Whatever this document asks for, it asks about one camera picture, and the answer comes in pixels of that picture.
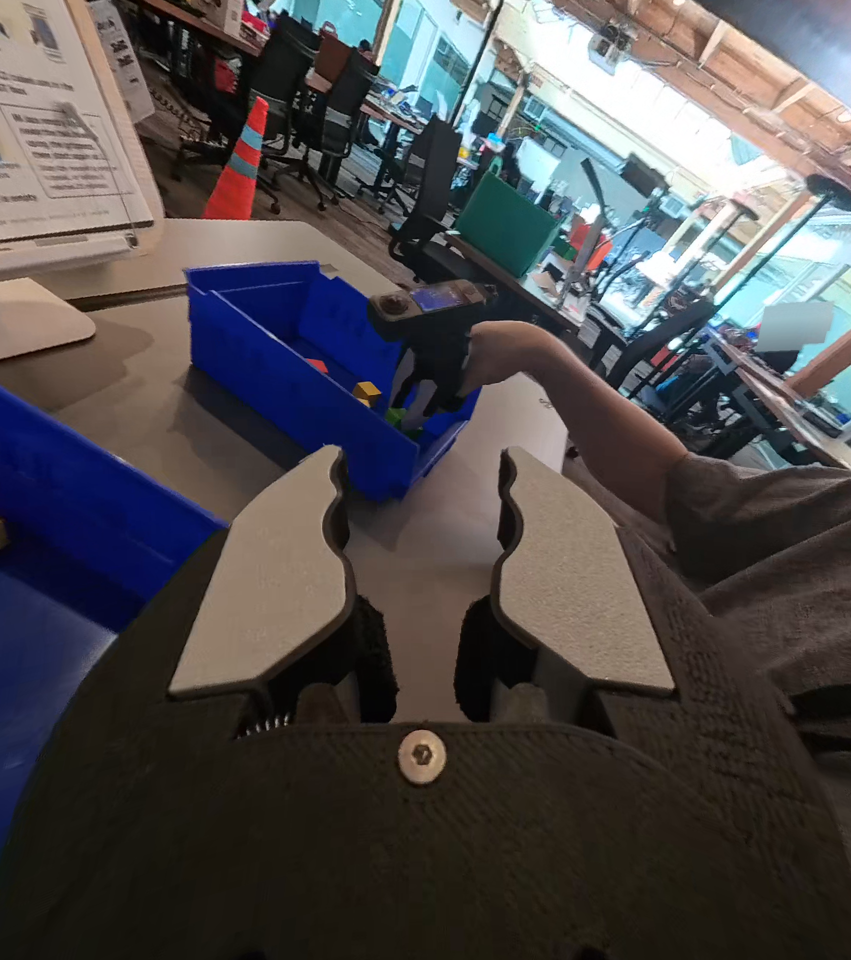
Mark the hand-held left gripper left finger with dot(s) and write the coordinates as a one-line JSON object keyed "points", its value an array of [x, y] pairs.
{"points": [[268, 600]]}

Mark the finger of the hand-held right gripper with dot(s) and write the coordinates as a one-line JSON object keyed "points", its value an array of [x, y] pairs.
{"points": [[401, 379], [419, 409]]}

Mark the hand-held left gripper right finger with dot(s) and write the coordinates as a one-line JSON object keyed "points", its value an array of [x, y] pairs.
{"points": [[583, 600]]}

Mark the green wooden cube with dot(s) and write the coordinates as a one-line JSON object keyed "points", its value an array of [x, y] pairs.
{"points": [[398, 418]]}

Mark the red wooden cube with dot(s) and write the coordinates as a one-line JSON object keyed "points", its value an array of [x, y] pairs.
{"points": [[317, 365]]}

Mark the blue plastic bin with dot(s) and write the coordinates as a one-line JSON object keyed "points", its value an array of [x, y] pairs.
{"points": [[58, 465], [260, 360]]}

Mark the person's right forearm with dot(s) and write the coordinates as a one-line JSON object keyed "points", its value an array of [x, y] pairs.
{"points": [[605, 427]]}

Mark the person's right hand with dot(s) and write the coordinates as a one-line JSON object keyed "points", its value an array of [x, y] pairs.
{"points": [[508, 352]]}

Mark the green storage box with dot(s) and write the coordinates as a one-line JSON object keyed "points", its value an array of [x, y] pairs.
{"points": [[508, 225]]}

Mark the black office chair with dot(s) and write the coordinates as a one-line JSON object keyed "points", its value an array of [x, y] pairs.
{"points": [[343, 105], [650, 337], [429, 187], [283, 67]]}

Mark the red plastic bin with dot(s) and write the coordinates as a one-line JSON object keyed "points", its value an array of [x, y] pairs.
{"points": [[590, 240]]}

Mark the orange striped traffic cone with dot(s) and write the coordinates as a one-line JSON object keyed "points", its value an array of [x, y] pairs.
{"points": [[238, 180]]}

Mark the white board stand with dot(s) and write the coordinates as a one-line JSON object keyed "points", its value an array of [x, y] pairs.
{"points": [[20, 322]]}

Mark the wooden table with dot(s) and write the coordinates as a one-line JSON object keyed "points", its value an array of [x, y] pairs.
{"points": [[208, 26]]}

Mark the hanging laminated card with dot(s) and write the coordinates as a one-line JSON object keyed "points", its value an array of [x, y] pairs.
{"points": [[122, 67]]}

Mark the printed instruction sheet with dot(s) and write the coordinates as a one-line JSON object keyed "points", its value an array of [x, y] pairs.
{"points": [[20, 150]]}

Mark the black rectangular duct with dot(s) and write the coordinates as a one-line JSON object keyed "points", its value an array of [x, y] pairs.
{"points": [[808, 45]]}

